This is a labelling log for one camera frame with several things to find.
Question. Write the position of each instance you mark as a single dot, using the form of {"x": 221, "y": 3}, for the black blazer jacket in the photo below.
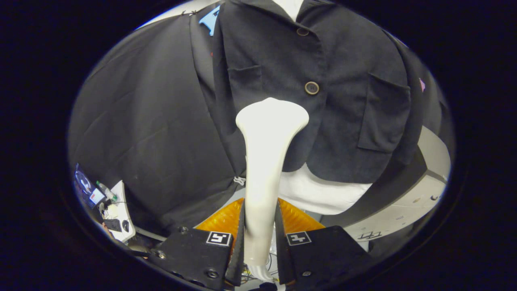
{"x": 347, "y": 113}

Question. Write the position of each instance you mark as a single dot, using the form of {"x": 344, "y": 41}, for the green marker pen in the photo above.
{"x": 107, "y": 191}

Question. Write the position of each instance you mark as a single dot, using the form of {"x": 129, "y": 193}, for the white shirt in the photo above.
{"x": 323, "y": 194}

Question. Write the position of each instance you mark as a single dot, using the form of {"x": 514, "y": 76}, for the white garment steamer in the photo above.
{"x": 264, "y": 161}

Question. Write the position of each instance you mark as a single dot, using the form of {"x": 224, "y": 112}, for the black computer mouse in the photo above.
{"x": 125, "y": 225}

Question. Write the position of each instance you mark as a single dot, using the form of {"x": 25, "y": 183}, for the black backdrop cloth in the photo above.
{"x": 141, "y": 129}

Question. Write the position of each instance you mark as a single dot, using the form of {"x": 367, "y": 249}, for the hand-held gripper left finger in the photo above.
{"x": 238, "y": 262}

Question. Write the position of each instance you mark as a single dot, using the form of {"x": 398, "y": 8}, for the grey cabinet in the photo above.
{"x": 404, "y": 206}

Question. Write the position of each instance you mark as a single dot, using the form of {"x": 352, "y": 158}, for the white side table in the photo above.
{"x": 121, "y": 202}

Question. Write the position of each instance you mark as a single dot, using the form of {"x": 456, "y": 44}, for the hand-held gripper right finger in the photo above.
{"x": 282, "y": 262}

